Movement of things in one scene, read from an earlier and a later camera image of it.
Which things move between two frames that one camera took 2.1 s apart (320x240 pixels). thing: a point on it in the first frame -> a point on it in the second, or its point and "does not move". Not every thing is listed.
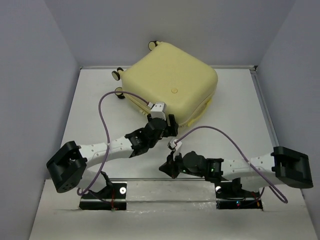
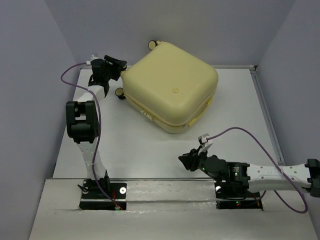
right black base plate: (230, 195) does not move
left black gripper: (171, 130) -> (117, 65)
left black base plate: (113, 197) does not move
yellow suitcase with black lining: (164, 73) does not move
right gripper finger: (172, 166) -> (192, 159)
